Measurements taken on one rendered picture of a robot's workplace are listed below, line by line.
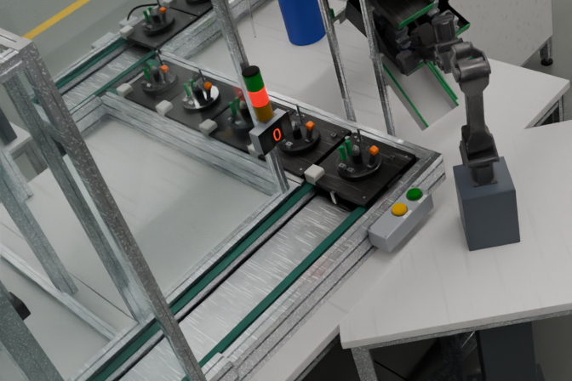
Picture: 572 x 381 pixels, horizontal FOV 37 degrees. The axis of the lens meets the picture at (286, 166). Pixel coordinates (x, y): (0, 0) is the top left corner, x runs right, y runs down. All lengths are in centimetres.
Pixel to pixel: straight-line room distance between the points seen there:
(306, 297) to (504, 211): 57
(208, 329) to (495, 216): 83
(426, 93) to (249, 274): 78
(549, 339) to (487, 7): 145
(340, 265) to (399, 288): 17
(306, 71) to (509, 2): 115
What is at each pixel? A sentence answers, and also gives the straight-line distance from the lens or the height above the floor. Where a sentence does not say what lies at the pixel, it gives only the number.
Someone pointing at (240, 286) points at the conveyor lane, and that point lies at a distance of 238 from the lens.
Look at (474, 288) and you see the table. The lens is 230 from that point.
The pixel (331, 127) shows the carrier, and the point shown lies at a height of 97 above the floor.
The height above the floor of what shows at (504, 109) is 86.
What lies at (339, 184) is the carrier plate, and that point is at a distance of 250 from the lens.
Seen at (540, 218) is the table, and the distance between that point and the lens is 246.
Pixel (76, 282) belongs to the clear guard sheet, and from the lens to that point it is 170.
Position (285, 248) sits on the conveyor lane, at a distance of 244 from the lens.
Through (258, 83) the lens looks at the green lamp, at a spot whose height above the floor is 138.
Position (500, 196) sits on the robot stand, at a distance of 226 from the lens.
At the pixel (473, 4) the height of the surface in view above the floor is 69.
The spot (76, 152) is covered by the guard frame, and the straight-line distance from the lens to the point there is 157.
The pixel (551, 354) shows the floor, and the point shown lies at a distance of 323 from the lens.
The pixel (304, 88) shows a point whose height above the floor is 86.
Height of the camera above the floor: 261
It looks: 39 degrees down
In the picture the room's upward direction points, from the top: 18 degrees counter-clockwise
